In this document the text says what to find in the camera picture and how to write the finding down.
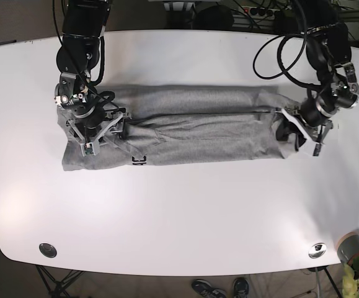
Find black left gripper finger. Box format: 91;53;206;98
275;119;294;142
295;132;306;152

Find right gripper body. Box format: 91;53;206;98
54;73;131;145

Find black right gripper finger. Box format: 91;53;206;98
113;119;128;140

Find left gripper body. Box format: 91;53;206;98
281;62;359;152

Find grey T-shirt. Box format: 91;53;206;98
58;86;297;171

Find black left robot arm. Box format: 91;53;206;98
273;1;359;156

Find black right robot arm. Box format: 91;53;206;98
54;1;130;156

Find right table grommet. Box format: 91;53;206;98
308;243;327;259

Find table grommet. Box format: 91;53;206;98
308;243;327;259
39;243;57;258

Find grey plant pot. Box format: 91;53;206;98
335;232;359;266

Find white power strip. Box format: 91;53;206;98
242;6;277;18

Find left table grommet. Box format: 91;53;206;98
39;243;57;258

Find dark shoe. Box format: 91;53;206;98
191;279;226;298
233;277;250;298

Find black folding stand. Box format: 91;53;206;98
35;265;84;298

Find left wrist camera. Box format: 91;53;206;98
312;143;322;156

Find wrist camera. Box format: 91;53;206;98
312;143;322;156
80;142;100;156

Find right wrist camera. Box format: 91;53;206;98
80;142;100;156

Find tangled black cables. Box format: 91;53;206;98
166;0;359;38

